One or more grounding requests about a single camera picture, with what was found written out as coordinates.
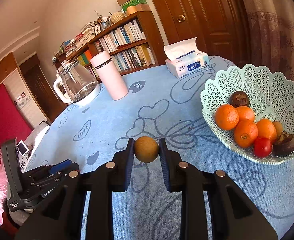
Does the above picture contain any woven straw basket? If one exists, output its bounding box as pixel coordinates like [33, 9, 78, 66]
[111, 12, 125, 23]

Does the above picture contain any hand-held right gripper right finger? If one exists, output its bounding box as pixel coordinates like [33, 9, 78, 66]
[159, 138, 278, 240]

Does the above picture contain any row of upright books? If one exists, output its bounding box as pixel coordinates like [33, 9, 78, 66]
[77, 19, 156, 80]

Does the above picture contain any white tissue pack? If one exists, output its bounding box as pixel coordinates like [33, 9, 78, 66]
[164, 37, 210, 78]

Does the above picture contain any patterned brown curtain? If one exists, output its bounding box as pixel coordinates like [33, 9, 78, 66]
[237, 0, 294, 155]

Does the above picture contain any small mandarin orange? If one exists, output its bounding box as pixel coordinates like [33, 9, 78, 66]
[234, 119, 258, 148]
[255, 118, 277, 143]
[235, 106, 255, 123]

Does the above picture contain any white tablet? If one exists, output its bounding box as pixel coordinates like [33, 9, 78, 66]
[17, 141, 29, 156]

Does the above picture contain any blue printed tablecloth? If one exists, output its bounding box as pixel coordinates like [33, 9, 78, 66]
[22, 55, 294, 240]

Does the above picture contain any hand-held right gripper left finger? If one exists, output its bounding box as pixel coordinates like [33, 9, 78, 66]
[15, 138, 135, 240]

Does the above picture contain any brown panelled wooden door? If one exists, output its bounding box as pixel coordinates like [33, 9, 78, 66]
[142, 0, 250, 67]

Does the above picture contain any pink thermos bottle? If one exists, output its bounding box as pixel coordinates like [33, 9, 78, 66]
[90, 51, 129, 101]

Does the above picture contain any glass kettle with white handle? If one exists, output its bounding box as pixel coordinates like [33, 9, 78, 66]
[53, 60, 101, 107]

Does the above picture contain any brown round longan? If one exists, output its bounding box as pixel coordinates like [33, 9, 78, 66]
[272, 121, 284, 139]
[133, 136, 160, 163]

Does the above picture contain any dark wooden door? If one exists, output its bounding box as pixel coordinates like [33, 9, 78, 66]
[19, 54, 54, 123]

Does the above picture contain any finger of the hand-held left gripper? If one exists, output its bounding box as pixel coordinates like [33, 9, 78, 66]
[24, 159, 73, 180]
[33, 163, 80, 193]

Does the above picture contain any red padded headboard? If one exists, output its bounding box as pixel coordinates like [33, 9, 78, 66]
[0, 83, 34, 153]

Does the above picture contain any large orange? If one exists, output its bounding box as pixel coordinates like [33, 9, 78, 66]
[215, 104, 239, 131]

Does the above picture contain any white bed sheet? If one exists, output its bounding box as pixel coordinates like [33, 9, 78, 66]
[20, 121, 51, 170]

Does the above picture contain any large red tomato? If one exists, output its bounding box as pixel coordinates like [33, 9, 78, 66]
[253, 137, 273, 158]

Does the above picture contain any light green plastic basket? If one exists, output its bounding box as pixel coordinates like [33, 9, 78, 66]
[200, 64, 294, 165]

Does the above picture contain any dark brown water chestnut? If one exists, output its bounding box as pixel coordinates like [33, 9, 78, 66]
[272, 131, 294, 157]
[229, 90, 250, 108]

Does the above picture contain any green cardboard box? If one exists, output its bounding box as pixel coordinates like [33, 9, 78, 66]
[122, 0, 149, 12]

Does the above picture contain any wooden bookshelf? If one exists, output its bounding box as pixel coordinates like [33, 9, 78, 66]
[53, 11, 166, 85]

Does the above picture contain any stack of flat books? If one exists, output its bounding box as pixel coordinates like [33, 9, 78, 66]
[62, 21, 99, 58]

